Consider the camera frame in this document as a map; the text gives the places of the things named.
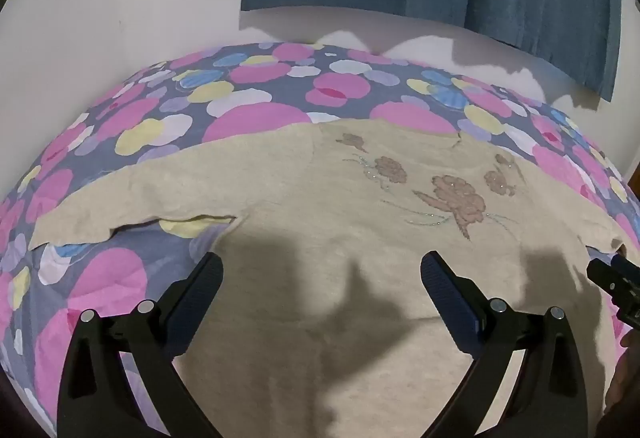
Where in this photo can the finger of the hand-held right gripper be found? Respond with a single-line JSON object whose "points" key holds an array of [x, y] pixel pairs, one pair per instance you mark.
{"points": [[612, 280]]}

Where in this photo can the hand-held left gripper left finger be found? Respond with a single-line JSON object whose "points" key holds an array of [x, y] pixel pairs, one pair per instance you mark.
{"points": [[199, 290]]}

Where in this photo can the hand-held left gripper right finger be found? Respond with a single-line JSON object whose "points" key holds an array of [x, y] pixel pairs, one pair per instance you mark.
{"points": [[447, 295]]}

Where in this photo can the beige embroidered sweater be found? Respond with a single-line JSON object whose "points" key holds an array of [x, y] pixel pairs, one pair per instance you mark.
{"points": [[350, 228]]}

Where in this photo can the person's right hand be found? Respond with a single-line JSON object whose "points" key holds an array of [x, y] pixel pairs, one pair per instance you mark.
{"points": [[619, 385]]}

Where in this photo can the dotted bed blanket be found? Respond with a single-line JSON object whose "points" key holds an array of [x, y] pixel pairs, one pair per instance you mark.
{"points": [[250, 88]]}

